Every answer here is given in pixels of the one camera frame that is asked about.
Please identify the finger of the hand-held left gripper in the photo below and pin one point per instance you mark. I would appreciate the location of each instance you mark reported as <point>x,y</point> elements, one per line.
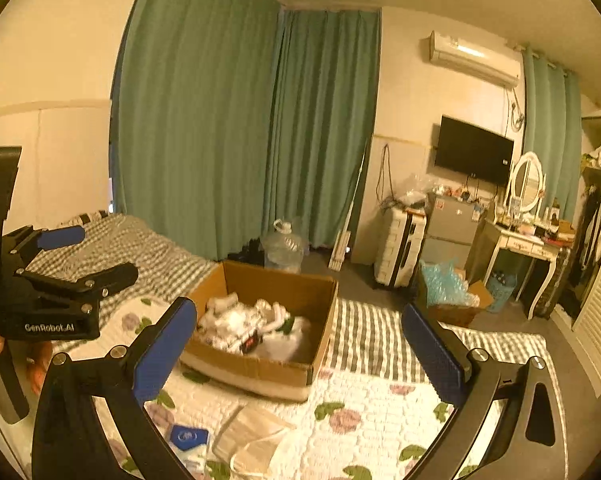
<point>115,277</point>
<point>60,237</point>

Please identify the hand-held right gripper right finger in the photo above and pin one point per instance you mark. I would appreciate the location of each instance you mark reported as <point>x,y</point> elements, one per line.
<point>430,355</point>

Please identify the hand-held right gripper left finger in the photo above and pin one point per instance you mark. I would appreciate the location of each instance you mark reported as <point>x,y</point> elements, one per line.
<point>165,355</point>

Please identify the pile of white cloth bags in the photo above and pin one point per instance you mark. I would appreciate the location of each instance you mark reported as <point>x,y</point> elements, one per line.
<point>230,320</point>

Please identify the blue packet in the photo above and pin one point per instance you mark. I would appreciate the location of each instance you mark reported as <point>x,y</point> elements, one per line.
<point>188,437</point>

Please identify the black red packet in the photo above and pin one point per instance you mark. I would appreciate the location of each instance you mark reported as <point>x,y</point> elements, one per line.
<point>250,343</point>

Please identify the brown cardboard box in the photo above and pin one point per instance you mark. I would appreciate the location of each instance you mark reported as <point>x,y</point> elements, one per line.
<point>260,372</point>

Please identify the beige face mask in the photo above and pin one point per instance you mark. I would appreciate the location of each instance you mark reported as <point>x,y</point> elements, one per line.
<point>253,427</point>
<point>270,460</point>

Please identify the white plastic bag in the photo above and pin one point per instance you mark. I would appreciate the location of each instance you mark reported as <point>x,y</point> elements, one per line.
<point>290,342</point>

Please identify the patterned pillow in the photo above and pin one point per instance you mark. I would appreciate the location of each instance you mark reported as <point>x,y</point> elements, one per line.
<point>88,217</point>

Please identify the checked blanket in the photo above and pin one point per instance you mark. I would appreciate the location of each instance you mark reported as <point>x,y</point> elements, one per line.
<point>370,320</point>

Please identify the box of blue plastic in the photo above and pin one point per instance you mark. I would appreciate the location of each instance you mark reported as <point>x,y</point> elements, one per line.
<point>440,285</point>

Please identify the floral quilted mat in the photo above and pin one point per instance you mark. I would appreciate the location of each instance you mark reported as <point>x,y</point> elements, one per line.
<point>370,410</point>

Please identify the blue plastic basket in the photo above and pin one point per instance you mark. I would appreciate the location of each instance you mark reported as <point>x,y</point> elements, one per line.
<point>502,295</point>

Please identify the white suitcase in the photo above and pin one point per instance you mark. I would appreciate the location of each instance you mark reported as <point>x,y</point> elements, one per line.
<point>393,250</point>

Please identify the grey mini fridge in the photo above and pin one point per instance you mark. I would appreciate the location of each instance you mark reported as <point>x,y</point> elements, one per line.
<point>450,220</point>

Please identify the white dressing table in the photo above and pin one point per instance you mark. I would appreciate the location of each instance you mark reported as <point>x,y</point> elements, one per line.
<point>520,247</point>

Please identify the dark checked suitcase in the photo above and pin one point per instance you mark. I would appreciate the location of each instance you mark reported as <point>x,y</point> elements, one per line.
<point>555,285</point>

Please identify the white pole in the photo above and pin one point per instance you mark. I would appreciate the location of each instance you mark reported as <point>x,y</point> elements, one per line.
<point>348,225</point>

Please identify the clear water jug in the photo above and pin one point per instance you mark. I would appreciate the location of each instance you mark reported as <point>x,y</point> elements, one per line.
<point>283,250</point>

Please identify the clear plastic bag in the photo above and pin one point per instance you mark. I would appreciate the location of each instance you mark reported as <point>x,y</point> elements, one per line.
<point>410,190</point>

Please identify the wide green curtain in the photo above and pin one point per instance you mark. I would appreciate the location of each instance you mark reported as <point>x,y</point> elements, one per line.
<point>195,110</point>

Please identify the oval white vanity mirror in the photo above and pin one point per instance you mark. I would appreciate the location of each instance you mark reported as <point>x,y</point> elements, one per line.
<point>527,182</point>

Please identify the hanging clothes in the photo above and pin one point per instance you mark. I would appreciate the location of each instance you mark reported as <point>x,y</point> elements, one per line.
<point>590,230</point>

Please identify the narrow green curtain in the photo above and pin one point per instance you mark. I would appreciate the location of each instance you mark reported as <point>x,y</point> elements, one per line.
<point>325,135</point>

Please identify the green window curtain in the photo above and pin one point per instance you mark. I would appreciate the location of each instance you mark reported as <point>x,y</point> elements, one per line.
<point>550,125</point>

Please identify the white air conditioner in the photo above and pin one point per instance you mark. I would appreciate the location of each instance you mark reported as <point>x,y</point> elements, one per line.
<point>475,60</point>

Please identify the black wall television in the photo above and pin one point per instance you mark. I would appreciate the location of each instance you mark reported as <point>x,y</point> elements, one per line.
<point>473,150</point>

